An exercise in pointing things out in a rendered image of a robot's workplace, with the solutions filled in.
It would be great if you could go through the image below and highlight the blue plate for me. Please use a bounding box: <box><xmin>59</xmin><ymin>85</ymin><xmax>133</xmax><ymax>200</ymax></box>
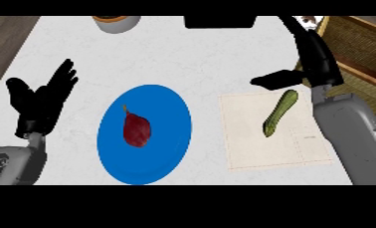
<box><xmin>96</xmin><ymin>84</ymin><xmax>193</xmax><ymax>185</ymax></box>

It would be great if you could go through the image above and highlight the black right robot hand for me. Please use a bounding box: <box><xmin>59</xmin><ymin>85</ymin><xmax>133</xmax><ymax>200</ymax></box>
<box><xmin>249</xmin><ymin>16</ymin><xmax>345</xmax><ymax>91</ymax></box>

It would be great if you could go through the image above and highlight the green squash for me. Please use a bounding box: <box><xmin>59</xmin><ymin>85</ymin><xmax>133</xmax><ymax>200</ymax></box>
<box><xmin>261</xmin><ymin>89</ymin><xmax>300</xmax><ymax>138</ymax></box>

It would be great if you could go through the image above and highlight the wicker basket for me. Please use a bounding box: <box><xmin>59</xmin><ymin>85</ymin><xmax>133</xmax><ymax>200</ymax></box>
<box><xmin>295</xmin><ymin>16</ymin><xmax>376</xmax><ymax>98</ymax></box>

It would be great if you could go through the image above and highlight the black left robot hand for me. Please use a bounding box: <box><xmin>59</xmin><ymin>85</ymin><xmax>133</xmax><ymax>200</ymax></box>
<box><xmin>5</xmin><ymin>58</ymin><xmax>81</xmax><ymax>139</ymax></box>

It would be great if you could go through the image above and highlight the red pear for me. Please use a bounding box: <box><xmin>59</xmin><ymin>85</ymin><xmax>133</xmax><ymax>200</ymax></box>
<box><xmin>123</xmin><ymin>104</ymin><xmax>154</xmax><ymax>148</ymax></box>

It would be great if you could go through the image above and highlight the grey pot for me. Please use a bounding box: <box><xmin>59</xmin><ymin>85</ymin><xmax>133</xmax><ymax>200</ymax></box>
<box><xmin>92</xmin><ymin>16</ymin><xmax>143</xmax><ymax>35</ymax></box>

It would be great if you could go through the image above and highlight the black appliance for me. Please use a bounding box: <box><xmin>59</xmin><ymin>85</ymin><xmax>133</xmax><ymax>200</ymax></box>
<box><xmin>185</xmin><ymin>16</ymin><xmax>258</xmax><ymax>30</ymax></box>

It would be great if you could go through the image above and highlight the beige placemat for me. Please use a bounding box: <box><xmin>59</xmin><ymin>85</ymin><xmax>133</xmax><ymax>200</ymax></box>
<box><xmin>217</xmin><ymin>89</ymin><xmax>335</xmax><ymax>172</ymax></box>

